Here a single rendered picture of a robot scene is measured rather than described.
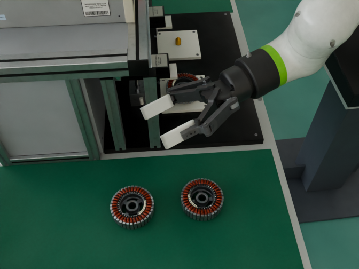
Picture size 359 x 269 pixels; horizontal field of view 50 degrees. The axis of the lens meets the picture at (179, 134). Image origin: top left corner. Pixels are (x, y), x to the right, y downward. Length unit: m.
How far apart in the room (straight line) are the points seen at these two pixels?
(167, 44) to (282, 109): 1.08
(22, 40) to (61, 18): 0.10
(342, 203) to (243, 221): 1.05
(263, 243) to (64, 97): 0.61
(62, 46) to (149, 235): 0.50
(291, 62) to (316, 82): 1.73
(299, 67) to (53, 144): 0.67
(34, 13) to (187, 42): 0.63
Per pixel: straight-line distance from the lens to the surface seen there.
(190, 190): 1.03
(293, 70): 0.83
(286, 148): 2.13
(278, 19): 2.97
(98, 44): 0.92
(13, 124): 1.08
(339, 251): 1.94
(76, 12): 0.97
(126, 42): 0.91
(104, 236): 1.03
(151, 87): 0.95
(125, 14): 0.96
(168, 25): 1.35
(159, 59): 1.16
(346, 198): 2.06
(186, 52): 1.39
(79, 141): 1.10
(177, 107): 1.21
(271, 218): 1.06
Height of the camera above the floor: 1.68
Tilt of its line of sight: 52 degrees down
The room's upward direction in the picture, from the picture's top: straight up
